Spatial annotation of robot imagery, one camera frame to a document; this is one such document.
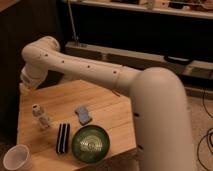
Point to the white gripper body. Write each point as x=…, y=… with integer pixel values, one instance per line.
x=32, y=77

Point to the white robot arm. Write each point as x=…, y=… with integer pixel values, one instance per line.
x=158, y=99

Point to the wooden table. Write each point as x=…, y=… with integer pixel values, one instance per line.
x=59, y=102

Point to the black striped brush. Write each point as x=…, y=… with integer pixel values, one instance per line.
x=62, y=142

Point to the metal stand pole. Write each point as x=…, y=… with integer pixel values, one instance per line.
x=75, y=37

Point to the translucent plastic cup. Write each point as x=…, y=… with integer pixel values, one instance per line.
x=18, y=158

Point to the green glass bowl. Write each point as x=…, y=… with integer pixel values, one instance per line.
x=90, y=144

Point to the wooden shelf beam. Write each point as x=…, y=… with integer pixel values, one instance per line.
x=140, y=60

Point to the upper wooden shelf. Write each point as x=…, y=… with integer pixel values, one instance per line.
x=147, y=6

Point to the black handle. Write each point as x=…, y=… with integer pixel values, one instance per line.
x=180, y=61

